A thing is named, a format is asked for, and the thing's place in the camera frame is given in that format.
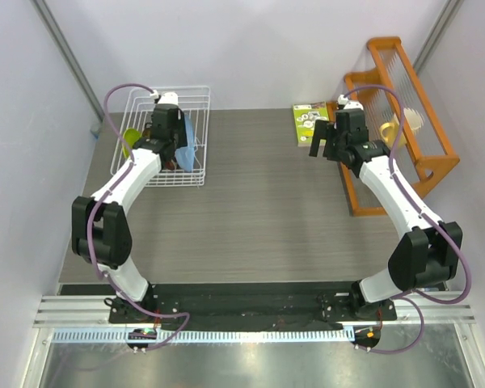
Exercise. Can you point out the green picture book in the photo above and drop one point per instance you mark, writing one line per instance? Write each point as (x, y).
(305, 117)

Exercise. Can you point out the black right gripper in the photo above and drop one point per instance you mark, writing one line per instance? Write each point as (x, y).
(327, 130)

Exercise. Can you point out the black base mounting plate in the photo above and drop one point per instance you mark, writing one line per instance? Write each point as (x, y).
(253, 307)

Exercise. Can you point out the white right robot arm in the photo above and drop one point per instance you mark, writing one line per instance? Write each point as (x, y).
(426, 253)

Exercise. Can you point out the white wire dish rack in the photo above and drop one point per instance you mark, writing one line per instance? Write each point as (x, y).
(194, 101)

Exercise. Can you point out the light blue plate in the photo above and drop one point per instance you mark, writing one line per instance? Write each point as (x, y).
(185, 156)

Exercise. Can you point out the aluminium rail frame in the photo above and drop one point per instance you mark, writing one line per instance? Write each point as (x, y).
(230, 335)

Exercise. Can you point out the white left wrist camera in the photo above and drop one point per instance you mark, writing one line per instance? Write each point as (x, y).
(169, 98)

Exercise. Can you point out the lime green plate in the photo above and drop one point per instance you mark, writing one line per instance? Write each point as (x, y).
(131, 136)

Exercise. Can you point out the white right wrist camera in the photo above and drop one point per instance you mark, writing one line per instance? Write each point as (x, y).
(345, 103)

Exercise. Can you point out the orange wooden shelf rack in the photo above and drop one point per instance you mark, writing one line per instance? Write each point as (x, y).
(398, 111)

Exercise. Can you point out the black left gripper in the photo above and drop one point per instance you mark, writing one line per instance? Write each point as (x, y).
(182, 140)

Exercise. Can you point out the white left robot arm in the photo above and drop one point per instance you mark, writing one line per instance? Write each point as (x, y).
(100, 229)

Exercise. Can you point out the red floral plate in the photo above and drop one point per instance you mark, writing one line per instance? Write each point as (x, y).
(171, 165)

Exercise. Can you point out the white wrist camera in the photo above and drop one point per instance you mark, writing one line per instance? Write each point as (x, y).
(345, 103)
(169, 98)

